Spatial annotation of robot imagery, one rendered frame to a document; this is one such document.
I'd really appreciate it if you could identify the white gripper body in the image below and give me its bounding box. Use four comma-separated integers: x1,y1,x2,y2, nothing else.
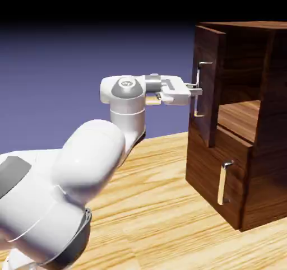
159,76,192,106

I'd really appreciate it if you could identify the silver door handle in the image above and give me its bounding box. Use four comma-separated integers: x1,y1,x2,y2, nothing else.
217,160,234,206
193,61,214,118

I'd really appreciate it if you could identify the dark wood cabinet door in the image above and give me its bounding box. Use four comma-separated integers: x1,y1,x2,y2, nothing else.
191,25,226,148
186,124,253,231

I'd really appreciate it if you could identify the dark wood cabinet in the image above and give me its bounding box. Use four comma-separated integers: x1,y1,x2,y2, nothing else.
186,21,287,232

